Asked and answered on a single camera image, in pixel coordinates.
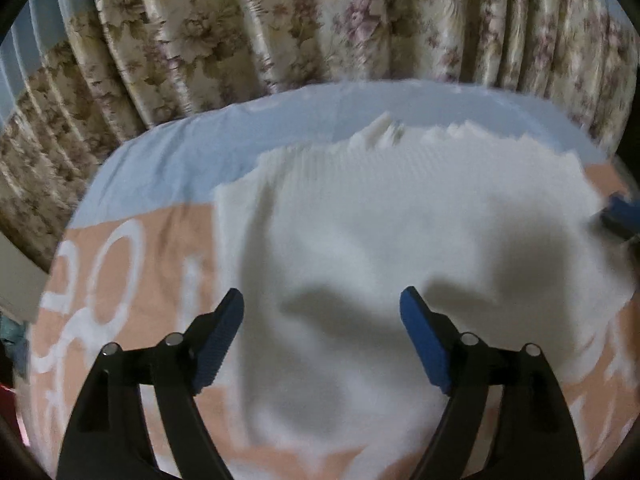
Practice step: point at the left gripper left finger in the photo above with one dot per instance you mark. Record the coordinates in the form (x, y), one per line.
(108, 436)

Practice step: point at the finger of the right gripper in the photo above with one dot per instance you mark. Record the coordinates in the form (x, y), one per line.
(621, 216)

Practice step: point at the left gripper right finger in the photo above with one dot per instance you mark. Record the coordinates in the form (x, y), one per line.
(506, 416)

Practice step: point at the white knit sweater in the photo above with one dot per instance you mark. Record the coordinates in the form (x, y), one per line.
(499, 234)

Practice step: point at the teal cloth on floor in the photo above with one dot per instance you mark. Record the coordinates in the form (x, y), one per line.
(14, 339)

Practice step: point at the orange and blue bed sheet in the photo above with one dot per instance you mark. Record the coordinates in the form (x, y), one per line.
(138, 260)

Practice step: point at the blue and floral curtain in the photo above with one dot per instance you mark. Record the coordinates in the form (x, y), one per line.
(79, 78)

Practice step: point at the white board leaning on wall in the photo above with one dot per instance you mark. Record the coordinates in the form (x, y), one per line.
(21, 284)

